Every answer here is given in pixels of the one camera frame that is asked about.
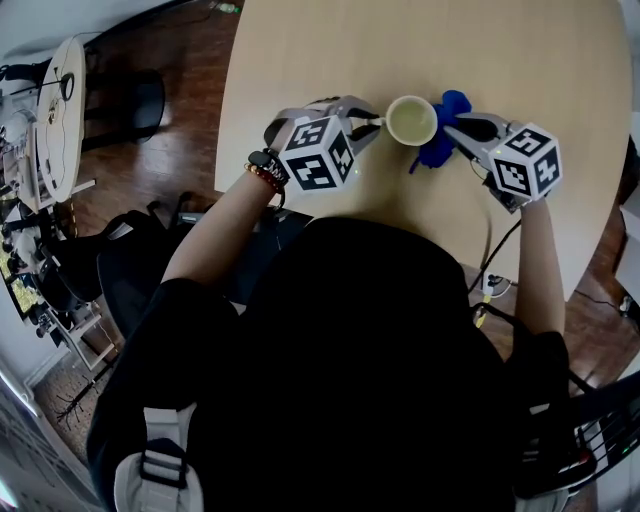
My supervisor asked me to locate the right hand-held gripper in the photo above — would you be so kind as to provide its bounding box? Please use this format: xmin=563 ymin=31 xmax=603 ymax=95
xmin=442 ymin=112 xmax=563 ymax=214

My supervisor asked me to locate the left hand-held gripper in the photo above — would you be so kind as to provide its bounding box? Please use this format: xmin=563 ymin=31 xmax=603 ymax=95
xmin=263 ymin=95 xmax=386 ymax=193

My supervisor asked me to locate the blue cloth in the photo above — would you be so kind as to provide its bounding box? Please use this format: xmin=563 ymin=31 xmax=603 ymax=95
xmin=409 ymin=89 xmax=474 ymax=174

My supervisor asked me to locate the pale yellow mug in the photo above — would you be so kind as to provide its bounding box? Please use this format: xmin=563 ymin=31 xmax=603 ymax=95
xmin=369 ymin=94 xmax=439 ymax=147

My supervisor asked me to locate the person's left forearm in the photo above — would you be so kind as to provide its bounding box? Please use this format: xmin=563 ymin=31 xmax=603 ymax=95
xmin=160 ymin=167 xmax=284 ymax=301

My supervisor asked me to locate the person's right forearm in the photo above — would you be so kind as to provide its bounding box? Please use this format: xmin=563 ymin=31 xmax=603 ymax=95
xmin=514 ymin=199 xmax=567 ymax=336

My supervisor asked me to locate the metal wristwatch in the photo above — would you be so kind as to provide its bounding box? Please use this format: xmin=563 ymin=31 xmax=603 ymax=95
xmin=247 ymin=148 xmax=292 ymax=187

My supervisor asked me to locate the white power adapter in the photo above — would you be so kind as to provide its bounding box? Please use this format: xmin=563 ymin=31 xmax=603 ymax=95
xmin=481 ymin=272 xmax=512 ymax=300

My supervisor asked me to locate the person's black shirt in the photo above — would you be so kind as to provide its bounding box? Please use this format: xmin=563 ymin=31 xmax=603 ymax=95
xmin=87 ymin=217 xmax=571 ymax=512

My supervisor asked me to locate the black mesh office chair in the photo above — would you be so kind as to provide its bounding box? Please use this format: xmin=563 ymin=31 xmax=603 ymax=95
xmin=97 ymin=192 xmax=226 ymax=341

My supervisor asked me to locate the round light wooden table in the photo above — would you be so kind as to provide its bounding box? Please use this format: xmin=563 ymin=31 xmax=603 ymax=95
xmin=34 ymin=35 xmax=96 ymax=204

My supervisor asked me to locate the white metal shelf rack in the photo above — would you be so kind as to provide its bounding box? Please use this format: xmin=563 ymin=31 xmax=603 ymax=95
xmin=29 ymin=294 xmax=121 ymax=371

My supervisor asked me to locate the black tripod stand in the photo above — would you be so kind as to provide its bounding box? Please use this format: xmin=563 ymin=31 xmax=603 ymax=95
xmin=52 ymin=369 xmax=112 ymax=426

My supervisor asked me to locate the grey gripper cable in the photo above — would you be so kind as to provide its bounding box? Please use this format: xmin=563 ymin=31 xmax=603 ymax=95
xmin=478 ymin=199 xmax=496 ymax=282

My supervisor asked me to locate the red bead bracelet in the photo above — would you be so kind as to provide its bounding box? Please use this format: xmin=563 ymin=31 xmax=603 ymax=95
xmin=243 ymin=163 xmax=287 ymax=195

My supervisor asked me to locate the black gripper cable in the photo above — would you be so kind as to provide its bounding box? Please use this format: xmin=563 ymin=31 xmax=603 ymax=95
xmin=468 ymin=219 xmax=524 ymax=294

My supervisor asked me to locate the black floor cable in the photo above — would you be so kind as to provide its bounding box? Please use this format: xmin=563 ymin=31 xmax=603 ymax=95
xmin=572 ymin=287 xmax=622 ymax=307

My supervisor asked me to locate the white shoulder strap black buckle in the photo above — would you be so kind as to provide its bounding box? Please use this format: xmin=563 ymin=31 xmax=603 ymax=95
xmin=113 ymin=404 xmax=204 ymax=512

